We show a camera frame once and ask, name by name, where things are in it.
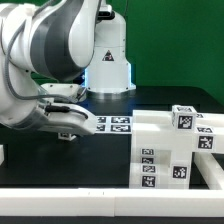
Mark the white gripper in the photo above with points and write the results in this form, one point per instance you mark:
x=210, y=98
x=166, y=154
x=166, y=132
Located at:
x=69, y=118

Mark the white chair back frame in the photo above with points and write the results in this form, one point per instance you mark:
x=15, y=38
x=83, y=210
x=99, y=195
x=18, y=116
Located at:
x=208, y=136

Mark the white marker cube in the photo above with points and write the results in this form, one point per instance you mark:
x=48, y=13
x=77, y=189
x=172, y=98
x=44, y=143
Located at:
x=66, y=136
x=183, y=117

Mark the white chair seat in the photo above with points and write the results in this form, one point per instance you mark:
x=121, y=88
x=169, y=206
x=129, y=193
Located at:
x=165, y=145

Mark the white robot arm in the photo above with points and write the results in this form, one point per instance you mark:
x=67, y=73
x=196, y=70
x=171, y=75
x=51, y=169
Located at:
x=51, y=55

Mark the white piece at left edge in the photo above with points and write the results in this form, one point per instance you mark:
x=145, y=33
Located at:
x=1, y=154

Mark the white marker base plate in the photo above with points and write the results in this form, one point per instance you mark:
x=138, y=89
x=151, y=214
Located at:
x=114, y=125

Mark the white L-shaped wall fence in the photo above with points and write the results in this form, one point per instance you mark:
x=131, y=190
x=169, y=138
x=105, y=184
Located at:
x=122, y=202

